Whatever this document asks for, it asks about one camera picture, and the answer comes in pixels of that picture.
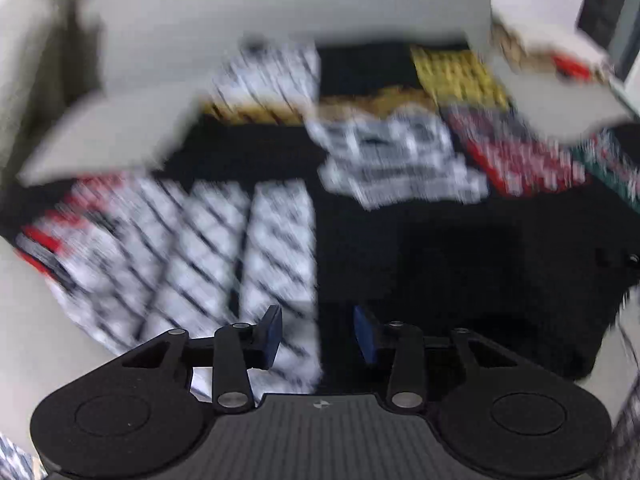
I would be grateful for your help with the grey sofa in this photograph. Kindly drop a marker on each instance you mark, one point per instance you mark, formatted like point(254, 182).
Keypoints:
point(300, 0)

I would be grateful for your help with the patterned cloth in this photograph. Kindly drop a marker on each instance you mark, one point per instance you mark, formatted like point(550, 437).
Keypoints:
point(627, 440)
point(12, 460)

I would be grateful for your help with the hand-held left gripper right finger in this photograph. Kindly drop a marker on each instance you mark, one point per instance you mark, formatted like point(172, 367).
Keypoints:
point(363, 334)

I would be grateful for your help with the dark window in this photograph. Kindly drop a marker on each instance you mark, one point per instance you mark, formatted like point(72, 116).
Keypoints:
point(615, 10)

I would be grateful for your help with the black patchwork knit sweater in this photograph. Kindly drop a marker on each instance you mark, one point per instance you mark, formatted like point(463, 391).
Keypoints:
point(400, 260)

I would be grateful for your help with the white cloth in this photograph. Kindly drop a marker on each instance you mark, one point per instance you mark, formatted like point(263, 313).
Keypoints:
point(550, 35)

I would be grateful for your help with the red cloth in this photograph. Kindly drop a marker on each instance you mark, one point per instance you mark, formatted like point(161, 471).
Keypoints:
point(570, 66)

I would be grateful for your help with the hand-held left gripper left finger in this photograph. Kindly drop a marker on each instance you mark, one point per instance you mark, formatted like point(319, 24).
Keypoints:
point(272, 335)

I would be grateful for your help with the tan cloth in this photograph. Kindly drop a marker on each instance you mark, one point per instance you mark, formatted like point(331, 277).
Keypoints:
point(505, 45)

